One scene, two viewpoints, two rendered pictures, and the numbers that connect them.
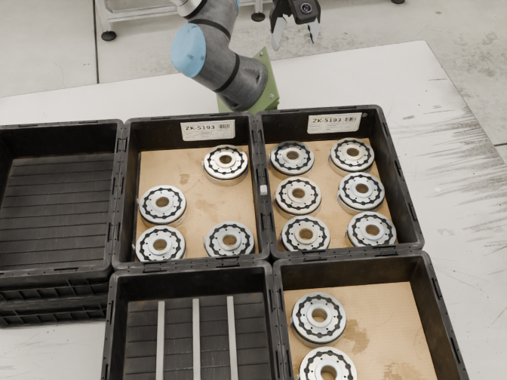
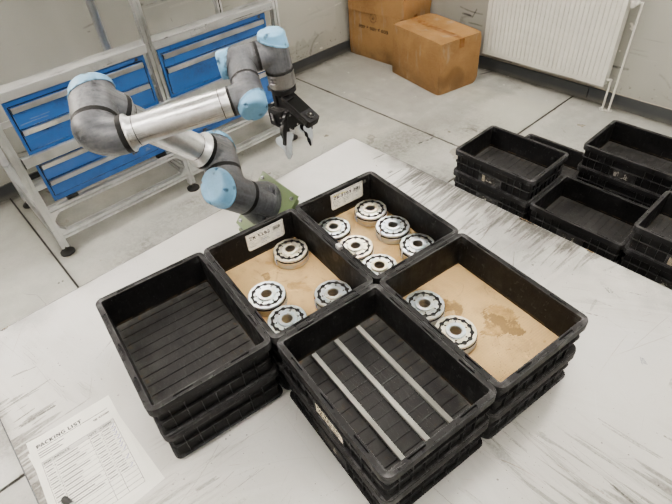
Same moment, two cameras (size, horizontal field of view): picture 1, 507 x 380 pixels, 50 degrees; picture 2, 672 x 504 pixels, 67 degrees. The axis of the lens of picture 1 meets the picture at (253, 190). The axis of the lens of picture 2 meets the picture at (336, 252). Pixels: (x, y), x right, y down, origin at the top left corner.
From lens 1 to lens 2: 0.51 m
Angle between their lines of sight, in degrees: 21
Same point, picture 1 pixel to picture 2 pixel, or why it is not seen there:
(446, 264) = not seen: hidden behind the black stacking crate
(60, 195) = (178, 331)
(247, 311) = (374, 329)
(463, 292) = not seen: hidden behind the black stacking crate
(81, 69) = (58, 288)
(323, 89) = (309, 191)
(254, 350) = (397, 348)
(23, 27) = not seen: outside the picture
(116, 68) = (92, 273)
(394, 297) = (457, 275)
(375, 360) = (473, 313)
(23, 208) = (153, 354)
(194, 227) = (298, 301)
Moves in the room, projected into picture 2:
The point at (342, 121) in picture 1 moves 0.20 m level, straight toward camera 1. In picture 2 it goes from (352, 191) to (375, 228)
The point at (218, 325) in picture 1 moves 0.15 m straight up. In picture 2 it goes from (362, 347) to (360, 307)
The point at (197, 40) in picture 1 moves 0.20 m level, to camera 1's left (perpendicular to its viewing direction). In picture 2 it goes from (225, 175) to (161, 199)
